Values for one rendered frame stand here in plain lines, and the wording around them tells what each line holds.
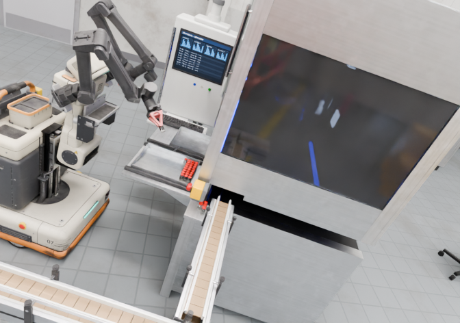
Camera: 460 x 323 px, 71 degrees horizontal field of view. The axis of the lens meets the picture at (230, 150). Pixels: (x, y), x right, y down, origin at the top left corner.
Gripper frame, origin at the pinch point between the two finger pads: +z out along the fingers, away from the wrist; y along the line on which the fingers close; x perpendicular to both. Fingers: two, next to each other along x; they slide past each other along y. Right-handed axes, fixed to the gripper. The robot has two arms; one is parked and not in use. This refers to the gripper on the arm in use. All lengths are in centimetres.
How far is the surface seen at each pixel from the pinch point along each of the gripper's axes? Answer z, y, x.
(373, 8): 14, -85, -65
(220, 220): 57, 0, -7
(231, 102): 12.6, -34.6, -23.0
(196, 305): 80, -26, 25
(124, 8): -302, 272, -117
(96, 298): 61, -29, 54
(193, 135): -4, 53, -36
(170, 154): 7.2, 35.6, -9.5
